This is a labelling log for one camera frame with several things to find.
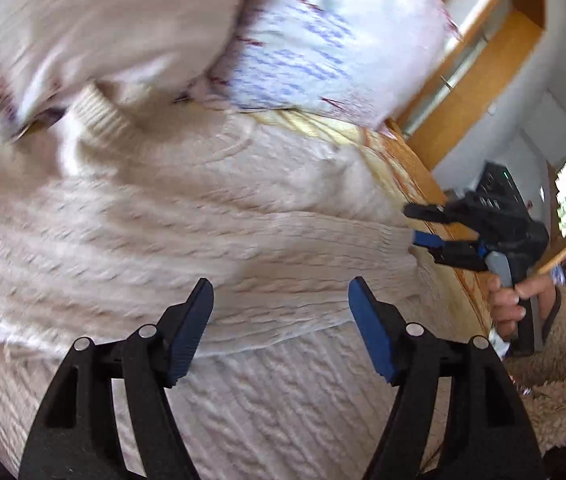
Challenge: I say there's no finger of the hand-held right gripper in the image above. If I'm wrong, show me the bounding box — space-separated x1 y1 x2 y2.
403 202 451 223
412 231 488 272

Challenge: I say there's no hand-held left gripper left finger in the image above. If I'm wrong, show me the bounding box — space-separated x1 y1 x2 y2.
17 277 215 480

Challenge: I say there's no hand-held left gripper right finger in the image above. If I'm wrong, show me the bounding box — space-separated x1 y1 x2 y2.
348 276 548 480

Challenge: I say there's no cream cable knit sweater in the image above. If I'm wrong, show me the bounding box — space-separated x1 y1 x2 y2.
0 85 494 480

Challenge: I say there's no person's right hand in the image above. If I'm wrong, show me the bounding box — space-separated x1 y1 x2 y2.
488 274 557 342

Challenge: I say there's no wooden wardrobe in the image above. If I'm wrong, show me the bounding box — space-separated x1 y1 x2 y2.
395 0 548 171

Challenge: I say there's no white blue floral pillow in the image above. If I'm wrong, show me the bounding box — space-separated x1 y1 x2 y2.
183 0 464 131

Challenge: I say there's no pale pink pillow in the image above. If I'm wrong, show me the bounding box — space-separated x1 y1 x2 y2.
0 0 259 136

